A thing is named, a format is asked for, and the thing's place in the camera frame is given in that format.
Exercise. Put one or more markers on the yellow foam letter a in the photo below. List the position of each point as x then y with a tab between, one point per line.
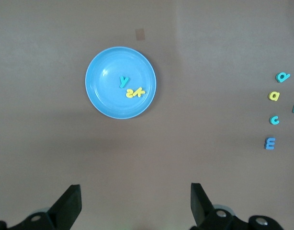
278	95

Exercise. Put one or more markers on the teal foam letter y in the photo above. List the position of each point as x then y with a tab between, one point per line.
123	81

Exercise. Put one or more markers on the teal foam letter c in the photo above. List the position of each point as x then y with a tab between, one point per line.
271	120

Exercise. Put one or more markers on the yellow foam letter k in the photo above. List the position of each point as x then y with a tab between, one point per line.
138	93

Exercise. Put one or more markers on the blue foam letter m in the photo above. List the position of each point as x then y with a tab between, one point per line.
270	143

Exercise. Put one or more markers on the blue round plate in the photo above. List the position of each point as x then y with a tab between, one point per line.
104	95

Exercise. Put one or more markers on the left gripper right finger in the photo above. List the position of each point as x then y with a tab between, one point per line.
202	210

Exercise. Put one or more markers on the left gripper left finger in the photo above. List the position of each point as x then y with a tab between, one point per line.
65	210

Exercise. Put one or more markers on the teal foam letter d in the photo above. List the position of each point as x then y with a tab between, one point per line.
287	76

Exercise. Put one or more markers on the yellow foam letter s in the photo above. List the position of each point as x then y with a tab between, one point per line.
130	93

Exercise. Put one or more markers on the brown tape patch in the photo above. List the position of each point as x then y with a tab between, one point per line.
140	34

